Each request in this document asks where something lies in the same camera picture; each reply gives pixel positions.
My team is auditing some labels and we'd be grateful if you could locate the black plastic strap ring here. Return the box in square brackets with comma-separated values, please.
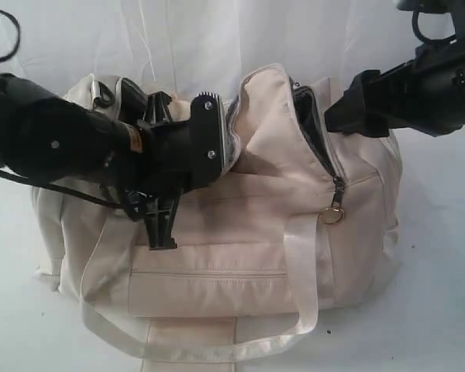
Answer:
[95, 81, 115, 109]

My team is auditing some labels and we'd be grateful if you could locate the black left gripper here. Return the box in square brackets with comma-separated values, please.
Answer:
[119, 91, 191, 248]

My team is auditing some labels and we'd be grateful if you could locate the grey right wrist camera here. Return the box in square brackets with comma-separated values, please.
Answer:
[393, 0, 465, 45]

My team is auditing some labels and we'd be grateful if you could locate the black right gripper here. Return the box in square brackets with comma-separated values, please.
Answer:
[325, 42, 465, 138]

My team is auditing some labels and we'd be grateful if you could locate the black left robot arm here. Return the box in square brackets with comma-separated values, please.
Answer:
[0, 74, 191, 250]

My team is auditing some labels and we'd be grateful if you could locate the brass key ring zipper pull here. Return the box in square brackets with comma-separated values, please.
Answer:
[320, 176, 346, 225]

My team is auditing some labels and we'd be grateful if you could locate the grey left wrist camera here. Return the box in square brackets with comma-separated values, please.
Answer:
[188, 91, 234, 189]

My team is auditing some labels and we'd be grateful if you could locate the cream canvas duffel bag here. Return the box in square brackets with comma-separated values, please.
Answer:
[31, 64, 402, 371]

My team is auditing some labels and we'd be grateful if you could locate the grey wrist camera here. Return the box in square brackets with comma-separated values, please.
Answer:
[393, 0, 465, 45]
[188, 91, 234, 189]

